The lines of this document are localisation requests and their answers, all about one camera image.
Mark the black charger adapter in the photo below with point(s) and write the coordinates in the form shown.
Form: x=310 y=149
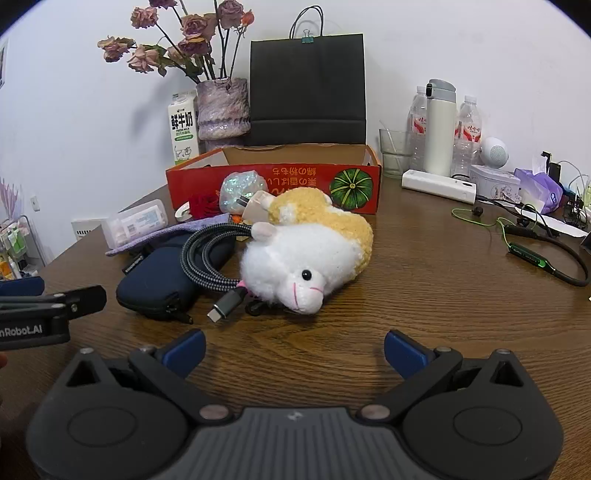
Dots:
x=554 y=171

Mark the white printed tin box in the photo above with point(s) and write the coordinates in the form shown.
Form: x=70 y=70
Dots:
x=496 y=184

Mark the black paper bag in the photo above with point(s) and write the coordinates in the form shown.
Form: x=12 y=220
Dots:
x=307 y=87

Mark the white thermos flask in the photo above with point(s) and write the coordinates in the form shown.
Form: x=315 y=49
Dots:
x=438 y=134

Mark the pale purple dried grass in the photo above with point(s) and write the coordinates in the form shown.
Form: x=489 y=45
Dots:
x=11 y=198

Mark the purple textured vase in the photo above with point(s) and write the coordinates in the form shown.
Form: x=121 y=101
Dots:
x=221 y=110

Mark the clear cotton bud box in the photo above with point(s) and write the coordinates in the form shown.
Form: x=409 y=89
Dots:
x=134 y=221

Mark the dried rose bouquet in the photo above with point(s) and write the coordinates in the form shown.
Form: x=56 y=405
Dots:
x=196 y=27

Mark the white and green milk carton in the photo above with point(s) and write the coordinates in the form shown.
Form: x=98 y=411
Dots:
x=182 y=134

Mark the clear water bottle red label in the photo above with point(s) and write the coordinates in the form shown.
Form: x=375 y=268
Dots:
x=418 y=124
x=467 y=134

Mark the purple cloth bag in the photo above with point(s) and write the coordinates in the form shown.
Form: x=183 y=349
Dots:
x=194 y=227

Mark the beige charger plug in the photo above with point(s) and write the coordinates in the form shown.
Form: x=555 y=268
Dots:
x=254 y=207

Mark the white vented appliance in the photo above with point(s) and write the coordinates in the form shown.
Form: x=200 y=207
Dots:
x=85 y=228

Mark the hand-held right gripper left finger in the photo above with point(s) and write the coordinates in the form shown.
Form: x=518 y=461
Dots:
x=187 y=351

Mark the white paper sheet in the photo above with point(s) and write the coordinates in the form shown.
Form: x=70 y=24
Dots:
x=563 y=222

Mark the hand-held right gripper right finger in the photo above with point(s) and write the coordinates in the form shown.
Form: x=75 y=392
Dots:
x=404 y=352

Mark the wooden desktop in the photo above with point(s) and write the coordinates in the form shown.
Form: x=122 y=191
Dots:
x=415 y=286

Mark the navy zipper pouch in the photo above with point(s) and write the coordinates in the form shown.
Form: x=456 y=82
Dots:
x=147 y=281

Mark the clear glass cup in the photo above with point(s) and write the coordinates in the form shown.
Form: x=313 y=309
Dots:
x=392 y=157

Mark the red artificial rose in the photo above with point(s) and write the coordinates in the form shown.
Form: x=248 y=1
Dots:
x=203 y=205

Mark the white and yellow plush sheep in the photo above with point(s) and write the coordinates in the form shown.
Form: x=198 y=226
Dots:
x=300 y=254

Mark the green binder clip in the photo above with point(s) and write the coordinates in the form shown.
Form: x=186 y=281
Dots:
x=308 y=39

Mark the iridescent bag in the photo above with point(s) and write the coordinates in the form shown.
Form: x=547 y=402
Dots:
x=240 y=189

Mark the green and black neckband earphones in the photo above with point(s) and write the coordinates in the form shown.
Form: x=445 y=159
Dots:
x=526 y=254

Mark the white power bank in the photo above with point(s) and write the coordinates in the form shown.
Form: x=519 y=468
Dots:
x=438 y=184

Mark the red cardboard box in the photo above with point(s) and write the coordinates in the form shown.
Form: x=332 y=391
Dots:
x=300 y=182

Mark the white tape roll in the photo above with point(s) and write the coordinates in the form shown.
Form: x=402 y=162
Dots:
x=181 y=213

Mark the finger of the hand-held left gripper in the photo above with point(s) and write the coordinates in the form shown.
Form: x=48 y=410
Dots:
x=69 y=299
x=23 y=286

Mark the white round speaker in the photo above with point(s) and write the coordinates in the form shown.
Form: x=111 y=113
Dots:
x=495 y=152

